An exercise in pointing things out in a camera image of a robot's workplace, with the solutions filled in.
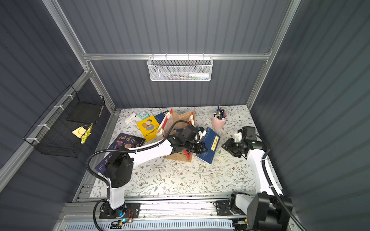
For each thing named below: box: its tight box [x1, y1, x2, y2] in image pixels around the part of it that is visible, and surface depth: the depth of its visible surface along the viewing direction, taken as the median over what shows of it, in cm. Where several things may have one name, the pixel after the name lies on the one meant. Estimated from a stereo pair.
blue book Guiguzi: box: [195, 127, 221, 165], surface depth 84 cm
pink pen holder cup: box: [211, 103, 227, 130], surface depth 103 cm
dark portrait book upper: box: [108, 132, 146, 151], surface depth 101 cm
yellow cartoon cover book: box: [136, 115, 160, 142], surface depth 110 cm
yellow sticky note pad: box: [71, 126, 92, 140], surface depth 75 cm
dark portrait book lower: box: [94, 143, 118, 178], surface depth 90 cm
